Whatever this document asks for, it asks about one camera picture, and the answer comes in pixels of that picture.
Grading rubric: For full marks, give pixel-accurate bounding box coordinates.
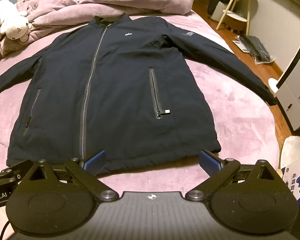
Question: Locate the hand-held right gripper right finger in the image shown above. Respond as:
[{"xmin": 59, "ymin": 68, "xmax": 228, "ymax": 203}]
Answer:
[{"xmin": 186, "ymin": 150, "xmax": 278, "ymax": 202}]

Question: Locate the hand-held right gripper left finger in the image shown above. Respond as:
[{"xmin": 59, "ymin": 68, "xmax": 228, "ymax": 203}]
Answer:
[{"xmin": 27, "ymin": 150, "xmax": 117, "ymax": 202}]

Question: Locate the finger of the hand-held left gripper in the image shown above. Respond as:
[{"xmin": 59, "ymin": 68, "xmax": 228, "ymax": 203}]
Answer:
[{"xmin": 0, "ymin": 154, "xmax": 34, "ymax": 183}]

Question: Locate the dark navy zip jacket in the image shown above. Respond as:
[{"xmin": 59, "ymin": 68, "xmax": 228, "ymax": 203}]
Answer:
[{"xmin": 0, "ymin": 14, "xmax": 278, "ymax": 177}]

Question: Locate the pink bed sheet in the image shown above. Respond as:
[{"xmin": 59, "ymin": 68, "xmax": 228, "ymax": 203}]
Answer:
[{"xmin": 0, "ymin": 10, "xmax": 292, "ymax": 230}]

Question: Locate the blue and white printed package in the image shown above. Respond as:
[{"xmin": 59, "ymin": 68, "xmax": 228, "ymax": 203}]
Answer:
[{"xmin": 281, "ymin": 155, "xmax": 300, "ymax": 206}]

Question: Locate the white round object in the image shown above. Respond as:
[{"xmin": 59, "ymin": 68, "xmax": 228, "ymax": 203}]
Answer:
[{"xmin": 268, "ymin": 78, "xmax": 280, "ymax": 94}]

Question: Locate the white drawer cabinet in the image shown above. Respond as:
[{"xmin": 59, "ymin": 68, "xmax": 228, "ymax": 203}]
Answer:
[{"xmin": 275, "ymin": 22, "xmax": 300, "ymax": 131}]

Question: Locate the black keyboard in plastic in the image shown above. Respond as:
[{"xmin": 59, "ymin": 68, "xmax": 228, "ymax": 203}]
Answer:
[{"xmin": 239, "ymin": 34, "xmax": 277, "ymax": 65}]

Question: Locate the round wooden stool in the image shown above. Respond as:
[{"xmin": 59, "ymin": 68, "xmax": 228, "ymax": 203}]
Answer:
[{"xmin": 226, "ymin": 12, "xmax": 248, "ymax": 33}]

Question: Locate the white plush toy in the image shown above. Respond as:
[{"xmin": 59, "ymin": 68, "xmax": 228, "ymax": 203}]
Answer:
[{"xmin": 0, "ymin": 0, "xmax": 32, "ymax": 42}]

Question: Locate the white round basket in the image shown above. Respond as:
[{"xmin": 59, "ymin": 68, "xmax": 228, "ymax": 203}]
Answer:
[{"xmin": 211, "ymin": 1, "xmax": 234, "ymax": 22}]

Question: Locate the black cable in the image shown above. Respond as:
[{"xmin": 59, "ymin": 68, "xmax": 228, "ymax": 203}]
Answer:
[{"xmin": 0, "ymin": 218, "xmax": 13, "ymax": 240}]

